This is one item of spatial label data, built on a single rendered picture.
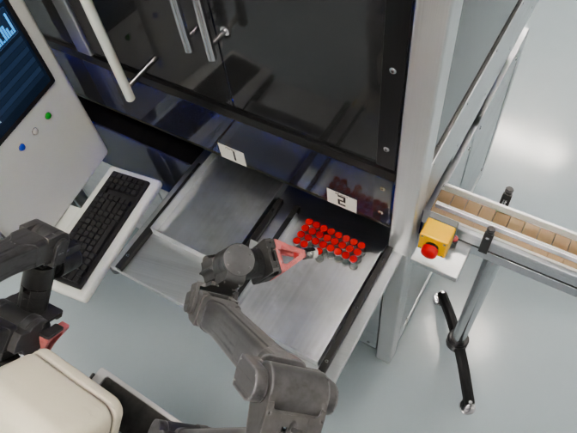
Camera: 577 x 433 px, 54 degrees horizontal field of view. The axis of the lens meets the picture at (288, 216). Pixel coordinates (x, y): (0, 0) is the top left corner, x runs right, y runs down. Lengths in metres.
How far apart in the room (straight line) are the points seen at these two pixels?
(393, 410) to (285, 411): 1.64
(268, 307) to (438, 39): 0.81
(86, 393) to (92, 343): 1.58
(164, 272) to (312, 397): 0.98
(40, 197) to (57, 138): 0.18
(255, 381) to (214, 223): 1.02
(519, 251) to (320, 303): 0.52
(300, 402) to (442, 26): 0.61
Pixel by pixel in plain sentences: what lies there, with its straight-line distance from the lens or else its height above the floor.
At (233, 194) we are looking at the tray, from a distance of 1.68.
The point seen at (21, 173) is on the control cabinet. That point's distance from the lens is 1.73.
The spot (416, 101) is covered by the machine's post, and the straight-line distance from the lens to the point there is 1.09.
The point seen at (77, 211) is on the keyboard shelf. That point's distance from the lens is 1.91.
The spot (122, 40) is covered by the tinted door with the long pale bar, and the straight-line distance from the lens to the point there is 1.55.
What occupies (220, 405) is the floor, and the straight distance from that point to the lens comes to 2.35.
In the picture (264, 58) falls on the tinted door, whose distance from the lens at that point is 1.24.
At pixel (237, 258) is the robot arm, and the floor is 1.39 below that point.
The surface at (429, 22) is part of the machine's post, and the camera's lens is 0.97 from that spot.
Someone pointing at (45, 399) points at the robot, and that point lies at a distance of 1.01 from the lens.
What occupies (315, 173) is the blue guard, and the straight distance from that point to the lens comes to 1.42.
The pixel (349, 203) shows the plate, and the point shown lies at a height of 1.03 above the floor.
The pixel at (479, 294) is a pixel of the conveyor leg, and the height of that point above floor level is 0.58.
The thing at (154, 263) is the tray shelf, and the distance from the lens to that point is 1.62.
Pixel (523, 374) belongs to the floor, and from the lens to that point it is 2.43.
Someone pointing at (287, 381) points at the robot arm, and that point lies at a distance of 0.66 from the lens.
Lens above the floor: 2.23
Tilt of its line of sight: 57 degrees down
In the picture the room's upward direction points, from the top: 10 degrees counter-clockwise
